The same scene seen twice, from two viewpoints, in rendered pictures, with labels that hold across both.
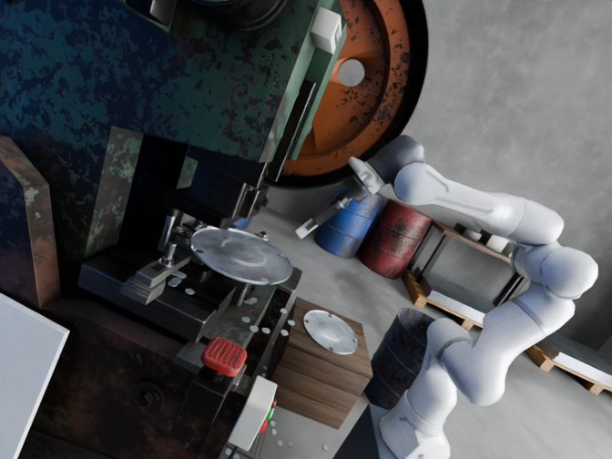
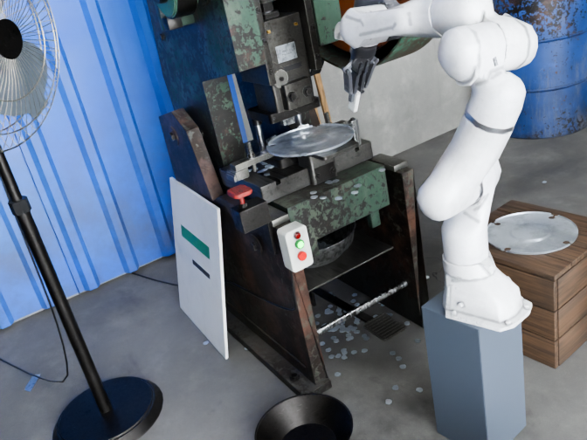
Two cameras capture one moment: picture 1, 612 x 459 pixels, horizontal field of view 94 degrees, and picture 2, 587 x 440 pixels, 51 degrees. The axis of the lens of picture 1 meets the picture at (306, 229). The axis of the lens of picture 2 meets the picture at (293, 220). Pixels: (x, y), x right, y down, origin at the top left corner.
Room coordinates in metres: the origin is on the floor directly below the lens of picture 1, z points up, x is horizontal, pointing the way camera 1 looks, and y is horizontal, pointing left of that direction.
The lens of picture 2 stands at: (-0.30, -1.48, 1.40)
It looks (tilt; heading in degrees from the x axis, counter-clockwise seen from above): 25 degrees down; 61
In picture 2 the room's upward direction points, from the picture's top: 12 degrees counter-clockwise
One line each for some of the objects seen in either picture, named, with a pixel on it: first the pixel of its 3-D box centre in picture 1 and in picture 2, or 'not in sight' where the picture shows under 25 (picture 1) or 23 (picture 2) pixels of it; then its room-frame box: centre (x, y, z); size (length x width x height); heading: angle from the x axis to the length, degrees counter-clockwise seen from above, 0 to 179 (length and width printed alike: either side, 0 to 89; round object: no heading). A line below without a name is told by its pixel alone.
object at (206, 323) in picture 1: (193, 266); (295, 162); (0.73, 0.26, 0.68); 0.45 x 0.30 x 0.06; 178
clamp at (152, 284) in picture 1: (164, 263); (249, 157); (0.57, 0.26, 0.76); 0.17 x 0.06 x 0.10; 178
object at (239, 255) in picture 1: (244, 252); (309, 139); (0.73, 0.13, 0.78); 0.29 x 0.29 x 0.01
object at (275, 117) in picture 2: (210, 208); (284, 111); (0.74, 0.26, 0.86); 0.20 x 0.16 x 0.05; 178
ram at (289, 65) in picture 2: (248, 155); (280, 59); (0.73, 0.22, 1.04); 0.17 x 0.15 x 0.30; 88
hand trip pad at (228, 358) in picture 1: (219, 368); (242, 201); (0.40, 0.04, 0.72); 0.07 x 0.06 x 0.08; 88
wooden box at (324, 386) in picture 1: (316, 357); (532, 277); (1.23, -0.32, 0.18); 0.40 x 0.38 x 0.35; 94
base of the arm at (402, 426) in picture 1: (423, 427); (481, 282); (0.70, -0.57, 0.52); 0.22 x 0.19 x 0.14; 95
